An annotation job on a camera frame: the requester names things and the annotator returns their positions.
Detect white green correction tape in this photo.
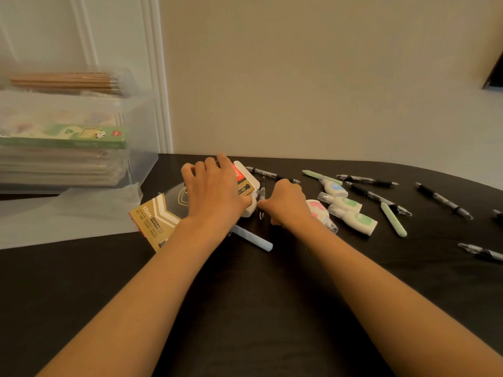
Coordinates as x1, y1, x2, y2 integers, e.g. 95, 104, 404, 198
327, 203, 378, 237
317, 192, 364, 214

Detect person's left hand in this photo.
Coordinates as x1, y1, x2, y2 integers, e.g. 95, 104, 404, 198
180, 153, 253, 234

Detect white blue correction tape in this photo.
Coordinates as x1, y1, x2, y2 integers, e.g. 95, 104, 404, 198
319, 176, 349, 199

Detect person's right hand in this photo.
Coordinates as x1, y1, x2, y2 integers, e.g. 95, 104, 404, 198
257, 178, 316, 232

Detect clear plastic storage bin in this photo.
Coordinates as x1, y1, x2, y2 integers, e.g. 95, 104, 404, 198
0, 65, 161, 196

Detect green pencil box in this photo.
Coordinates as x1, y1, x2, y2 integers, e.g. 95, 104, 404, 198
0, 124, 129, 150

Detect white printed correction tape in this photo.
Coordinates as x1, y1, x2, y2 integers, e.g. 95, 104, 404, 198
240, 195, 258, 219

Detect person's right forearm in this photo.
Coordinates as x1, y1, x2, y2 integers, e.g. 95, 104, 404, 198
289, 217, 503, 377

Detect green highlighter stick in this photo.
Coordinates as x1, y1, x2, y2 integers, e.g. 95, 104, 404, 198
301, 169, 343, 185
380, 201, 409, 238

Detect bundle of wooden pencils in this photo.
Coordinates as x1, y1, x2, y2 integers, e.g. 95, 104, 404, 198
9, 72, 121, 95

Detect translucent plastic sheet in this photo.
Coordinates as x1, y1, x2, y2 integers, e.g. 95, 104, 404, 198
0, 181, 143, 250

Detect black wall television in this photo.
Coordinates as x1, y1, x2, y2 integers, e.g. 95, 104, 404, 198
482, 50, 503, 91

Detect black gold pen box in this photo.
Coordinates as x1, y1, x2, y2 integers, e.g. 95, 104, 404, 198
128, 160, 261, 254

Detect white pink correction tape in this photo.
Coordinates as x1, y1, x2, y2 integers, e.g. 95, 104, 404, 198
305, 198, 339, 235

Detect person's left forearm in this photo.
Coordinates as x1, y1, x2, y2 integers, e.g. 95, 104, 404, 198
37, 217, 236, 377

